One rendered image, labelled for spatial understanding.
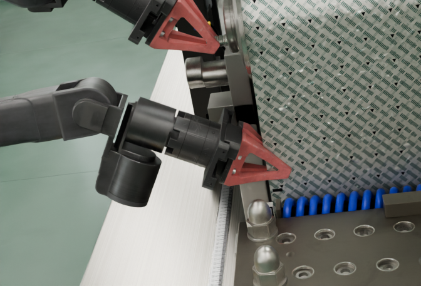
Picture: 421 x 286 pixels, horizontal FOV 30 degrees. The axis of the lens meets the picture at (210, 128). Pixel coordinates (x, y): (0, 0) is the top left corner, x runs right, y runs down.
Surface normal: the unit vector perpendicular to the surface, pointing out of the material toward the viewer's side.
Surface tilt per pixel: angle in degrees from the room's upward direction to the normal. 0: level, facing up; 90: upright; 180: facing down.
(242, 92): 90
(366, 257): 0
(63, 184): 0
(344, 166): 90
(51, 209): 0
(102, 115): 80
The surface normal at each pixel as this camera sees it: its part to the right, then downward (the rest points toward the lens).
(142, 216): -0.17, -0.89
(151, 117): 0.15, -0.21
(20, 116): -0.16, 0.23
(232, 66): -0.08, 0.43
